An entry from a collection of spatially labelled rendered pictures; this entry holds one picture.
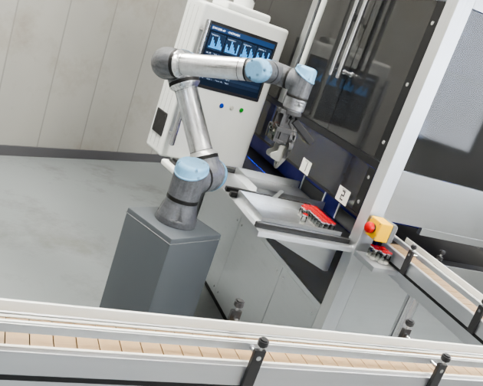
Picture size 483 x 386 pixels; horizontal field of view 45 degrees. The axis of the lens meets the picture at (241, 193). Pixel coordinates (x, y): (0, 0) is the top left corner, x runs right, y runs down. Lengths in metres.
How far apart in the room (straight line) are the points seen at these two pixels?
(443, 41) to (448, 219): 0.70
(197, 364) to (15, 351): 0.31
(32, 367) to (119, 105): 4.30
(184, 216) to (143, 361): 1.03
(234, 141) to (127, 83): 2.35
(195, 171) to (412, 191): 0.81
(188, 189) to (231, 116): 0.99
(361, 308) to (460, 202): 0.56
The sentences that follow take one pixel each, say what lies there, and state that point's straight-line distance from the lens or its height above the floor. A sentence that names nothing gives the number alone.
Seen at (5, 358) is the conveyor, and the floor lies 0.92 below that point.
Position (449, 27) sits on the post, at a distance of 2.11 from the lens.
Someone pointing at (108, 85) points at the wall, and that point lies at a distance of 5.08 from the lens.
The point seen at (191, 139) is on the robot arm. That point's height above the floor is 1.07.
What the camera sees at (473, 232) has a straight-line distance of 2.50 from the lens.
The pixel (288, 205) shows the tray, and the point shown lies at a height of 0.89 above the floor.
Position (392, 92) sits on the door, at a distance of 2.23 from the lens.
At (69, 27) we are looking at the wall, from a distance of 4.75.
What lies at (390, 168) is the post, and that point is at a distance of 2.12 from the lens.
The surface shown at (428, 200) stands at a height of 1.13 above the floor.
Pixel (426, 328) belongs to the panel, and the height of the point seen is 0.59.
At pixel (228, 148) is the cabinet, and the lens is 2.97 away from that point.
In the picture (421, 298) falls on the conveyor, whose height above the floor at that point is 0.86.
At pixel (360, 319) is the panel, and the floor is 0.59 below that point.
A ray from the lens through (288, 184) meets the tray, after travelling 2.73.
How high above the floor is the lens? 1.52
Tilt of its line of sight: 16 degrees down
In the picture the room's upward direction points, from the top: 19 degrees clockwise
